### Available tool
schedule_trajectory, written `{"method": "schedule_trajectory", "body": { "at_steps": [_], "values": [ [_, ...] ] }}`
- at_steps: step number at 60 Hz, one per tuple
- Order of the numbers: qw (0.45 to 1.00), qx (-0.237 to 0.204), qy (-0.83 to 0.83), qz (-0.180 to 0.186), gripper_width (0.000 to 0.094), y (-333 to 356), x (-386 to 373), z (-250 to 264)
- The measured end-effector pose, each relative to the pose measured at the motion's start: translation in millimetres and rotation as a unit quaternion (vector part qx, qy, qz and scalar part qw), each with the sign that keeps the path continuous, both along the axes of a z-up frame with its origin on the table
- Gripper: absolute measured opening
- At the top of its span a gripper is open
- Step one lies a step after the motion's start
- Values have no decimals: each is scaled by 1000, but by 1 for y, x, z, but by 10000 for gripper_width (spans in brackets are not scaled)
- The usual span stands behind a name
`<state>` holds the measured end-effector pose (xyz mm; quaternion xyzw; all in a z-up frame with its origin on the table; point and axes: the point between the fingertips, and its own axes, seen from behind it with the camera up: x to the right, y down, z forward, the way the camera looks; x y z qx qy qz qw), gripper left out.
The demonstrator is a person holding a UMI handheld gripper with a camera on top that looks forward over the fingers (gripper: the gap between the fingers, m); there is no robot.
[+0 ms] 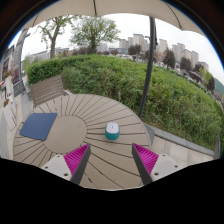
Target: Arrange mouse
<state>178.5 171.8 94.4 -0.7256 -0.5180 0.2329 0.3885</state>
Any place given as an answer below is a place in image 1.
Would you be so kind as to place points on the round leafy tree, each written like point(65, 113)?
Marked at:
point(94, 31)

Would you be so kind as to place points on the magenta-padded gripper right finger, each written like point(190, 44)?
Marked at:
point(163, 165)

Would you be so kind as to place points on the green trimmed hedge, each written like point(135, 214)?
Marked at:
point(140, 86)

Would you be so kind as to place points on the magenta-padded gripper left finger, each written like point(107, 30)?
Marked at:
point(60, 165)

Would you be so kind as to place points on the grey banner sign post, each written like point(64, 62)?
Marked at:
point(18, 53)

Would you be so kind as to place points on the blue rectangular mouse pad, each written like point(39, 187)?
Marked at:
point(37, 126)

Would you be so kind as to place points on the white planter with orange flowers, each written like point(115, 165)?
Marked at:
point(10, 116)

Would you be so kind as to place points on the white and teal computer mouse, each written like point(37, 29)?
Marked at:
point(112, 130)

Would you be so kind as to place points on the grey storefront building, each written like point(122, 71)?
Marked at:
point(6, 63)

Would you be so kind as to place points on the tree with bare trunk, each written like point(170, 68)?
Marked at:
point(52, 41)

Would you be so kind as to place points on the white planter with pink flowers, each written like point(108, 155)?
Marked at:
point(8, 86)

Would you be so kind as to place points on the dark curved umbrella pole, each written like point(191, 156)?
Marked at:
point(149, 66)

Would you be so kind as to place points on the brown slatted outdoor chair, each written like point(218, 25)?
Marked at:
point(46, 90)

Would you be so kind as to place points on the distant apartment buildings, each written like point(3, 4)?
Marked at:
point(181, 51)

